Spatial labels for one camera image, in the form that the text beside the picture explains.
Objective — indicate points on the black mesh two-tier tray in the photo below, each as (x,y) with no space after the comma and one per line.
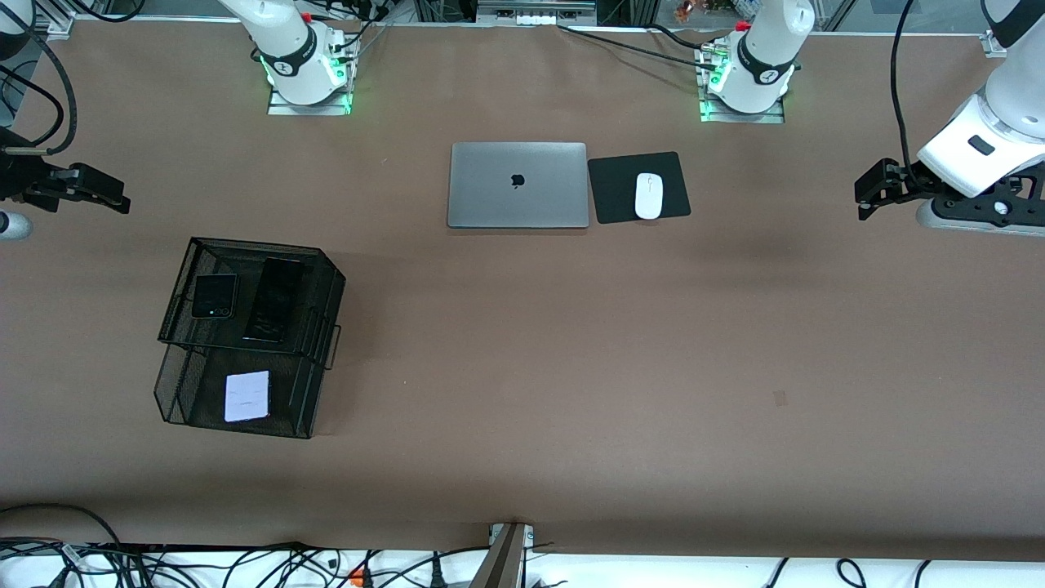
(204,384)

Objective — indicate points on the lilac flip phone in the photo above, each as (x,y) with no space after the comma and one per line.
(246,396)

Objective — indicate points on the aluminium arm base plate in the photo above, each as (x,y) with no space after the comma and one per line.
(282,109)
(771,118)

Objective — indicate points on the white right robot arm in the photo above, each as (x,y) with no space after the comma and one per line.
(290,49)

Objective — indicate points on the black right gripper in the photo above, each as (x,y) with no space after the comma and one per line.
(16,175)

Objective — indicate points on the grey closed laptop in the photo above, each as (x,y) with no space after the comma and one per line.
(490,196)

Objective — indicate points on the grey power strip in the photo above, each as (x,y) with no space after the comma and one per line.
(535,18)

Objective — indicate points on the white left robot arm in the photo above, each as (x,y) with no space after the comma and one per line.
(763,49)

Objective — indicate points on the aluminium frame corner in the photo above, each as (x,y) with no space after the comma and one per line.
(992,45)
(59,28)

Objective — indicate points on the black slab smartphone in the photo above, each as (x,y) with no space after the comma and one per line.
(273,302)

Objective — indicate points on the black flip phone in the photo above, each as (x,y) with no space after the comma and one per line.
(214,294)

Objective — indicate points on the grey metal camera bracket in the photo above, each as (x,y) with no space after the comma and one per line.
(502,563)

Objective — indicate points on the white computer mouse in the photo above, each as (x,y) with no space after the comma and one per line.
(649,196)

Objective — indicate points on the black mouse pad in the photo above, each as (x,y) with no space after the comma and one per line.
(612,192)

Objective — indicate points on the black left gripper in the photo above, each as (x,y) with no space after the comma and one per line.
(909,177)

